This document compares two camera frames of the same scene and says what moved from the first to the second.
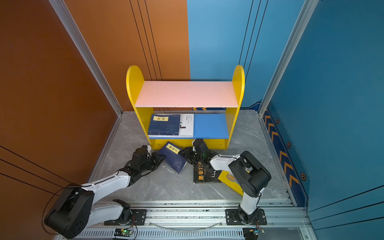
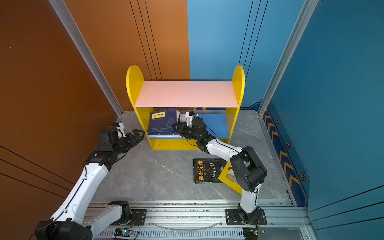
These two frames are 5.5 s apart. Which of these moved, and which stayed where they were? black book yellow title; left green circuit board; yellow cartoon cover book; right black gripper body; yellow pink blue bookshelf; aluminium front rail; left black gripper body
Moved: right black gripper body; left black gripper body
Stayed: yellow cartoon cover book; black book yellow title; aluminium front rail; left green circuit board; yellow pink blue bookshelf
